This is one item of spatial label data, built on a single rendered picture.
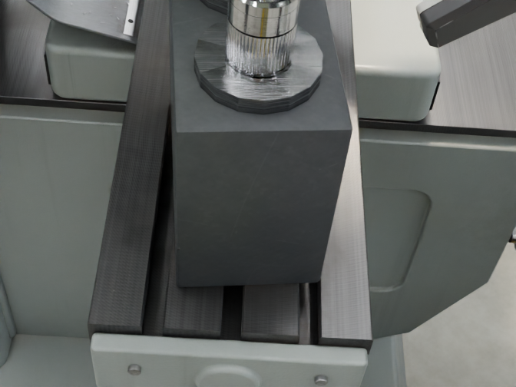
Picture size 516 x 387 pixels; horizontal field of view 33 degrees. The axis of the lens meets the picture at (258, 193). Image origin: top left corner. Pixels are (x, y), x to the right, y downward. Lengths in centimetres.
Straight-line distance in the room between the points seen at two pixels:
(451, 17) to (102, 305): 51
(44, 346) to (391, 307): 62
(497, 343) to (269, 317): 127
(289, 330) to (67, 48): 53
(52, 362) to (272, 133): 108
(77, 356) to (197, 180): 102
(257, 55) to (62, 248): 85
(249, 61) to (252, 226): 14
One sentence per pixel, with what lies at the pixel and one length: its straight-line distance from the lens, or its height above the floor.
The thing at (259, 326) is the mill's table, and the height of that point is 98.
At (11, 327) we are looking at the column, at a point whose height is 24.
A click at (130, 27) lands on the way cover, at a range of 105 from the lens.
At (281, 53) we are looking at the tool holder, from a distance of 58.
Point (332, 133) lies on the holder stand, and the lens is 58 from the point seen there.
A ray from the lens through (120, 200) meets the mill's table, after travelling 77.
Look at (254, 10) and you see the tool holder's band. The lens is 55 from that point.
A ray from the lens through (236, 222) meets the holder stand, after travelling 65.
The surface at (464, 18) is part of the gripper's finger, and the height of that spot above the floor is 143.
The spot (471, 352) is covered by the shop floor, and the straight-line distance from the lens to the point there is 191.
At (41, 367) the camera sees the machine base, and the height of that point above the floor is 20.
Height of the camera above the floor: 159
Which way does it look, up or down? 50 degrees down
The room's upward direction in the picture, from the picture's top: 6 degrees clockwise
